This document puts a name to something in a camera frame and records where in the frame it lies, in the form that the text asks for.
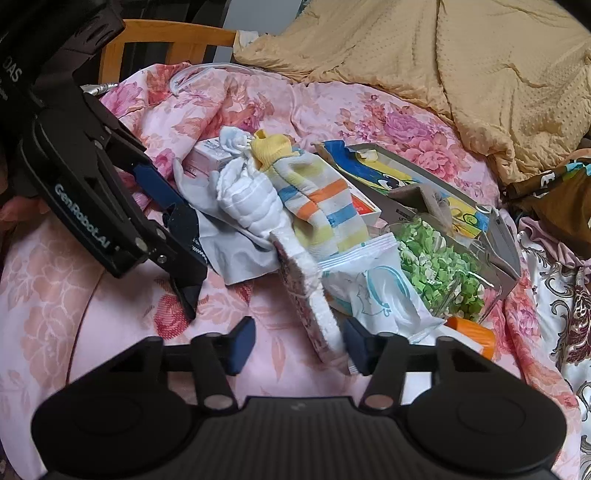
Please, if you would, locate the black dotted sock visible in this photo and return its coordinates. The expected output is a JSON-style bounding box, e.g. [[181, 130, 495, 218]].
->
[[164, 203, 208, 324]]

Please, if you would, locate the white padded cloth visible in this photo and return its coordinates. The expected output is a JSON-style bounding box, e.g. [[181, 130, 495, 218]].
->
[[270, 231, 347, 365]]

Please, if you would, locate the baroque patterned sheet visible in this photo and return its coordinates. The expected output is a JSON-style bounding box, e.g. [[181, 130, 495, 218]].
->
[[519, 226, 591, 416]]

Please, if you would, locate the yellow quilted blanket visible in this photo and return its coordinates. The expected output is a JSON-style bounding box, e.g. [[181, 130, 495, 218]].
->
[[233, 0, 591, 185]]

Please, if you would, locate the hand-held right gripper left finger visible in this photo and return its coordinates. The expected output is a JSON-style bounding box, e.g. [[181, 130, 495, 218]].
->
[[111, 316, 257, 411]]

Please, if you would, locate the small white carton box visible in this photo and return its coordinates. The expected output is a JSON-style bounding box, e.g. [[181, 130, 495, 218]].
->
[[185, 137, 234, 178]]

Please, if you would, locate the pale grey cloth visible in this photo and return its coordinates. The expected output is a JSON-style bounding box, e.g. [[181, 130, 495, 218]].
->
[[172, 157, 282, 284]]

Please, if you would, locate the white wet wipe packet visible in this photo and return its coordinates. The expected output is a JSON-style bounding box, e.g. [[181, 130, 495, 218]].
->
[[318, 233, 446, 344]]

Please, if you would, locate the striped pastel sock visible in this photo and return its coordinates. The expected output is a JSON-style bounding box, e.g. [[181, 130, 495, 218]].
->
[[249, 129, 370, 259]]

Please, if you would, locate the red and white carton box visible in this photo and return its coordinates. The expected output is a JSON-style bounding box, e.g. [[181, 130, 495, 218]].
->
[[346, 189, 384, 227]]

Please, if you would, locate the pink satin cloth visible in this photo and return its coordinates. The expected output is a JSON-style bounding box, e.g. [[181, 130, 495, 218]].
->
[[517, 217, 583, 268]]

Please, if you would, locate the brown colourful blanket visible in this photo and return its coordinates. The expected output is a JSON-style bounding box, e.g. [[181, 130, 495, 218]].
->
[[503, 148, 591, 247]]

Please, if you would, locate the grey cartoon print tray box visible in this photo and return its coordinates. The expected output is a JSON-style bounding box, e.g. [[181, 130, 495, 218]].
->
[[314, 141, 522, 301]]

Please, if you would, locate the jar of green paper stars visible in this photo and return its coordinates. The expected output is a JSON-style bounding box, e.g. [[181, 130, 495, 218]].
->
[[388, 217, 504, 324]]

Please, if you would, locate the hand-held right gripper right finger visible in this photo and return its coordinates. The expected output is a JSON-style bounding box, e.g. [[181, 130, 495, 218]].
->
[[344, 318, 499, 411]]

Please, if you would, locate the brown-grey cloth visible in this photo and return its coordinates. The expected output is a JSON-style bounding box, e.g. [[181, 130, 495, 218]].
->
[[388, 185, 455, 232]]

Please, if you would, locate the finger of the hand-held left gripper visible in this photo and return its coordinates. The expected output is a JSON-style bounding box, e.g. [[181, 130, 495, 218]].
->
[[95, 138, 208, 280], [81, 90, 188, 210]]

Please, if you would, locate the white sock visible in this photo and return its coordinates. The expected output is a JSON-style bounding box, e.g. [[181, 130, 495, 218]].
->
[[212, 126, 296, 241]]

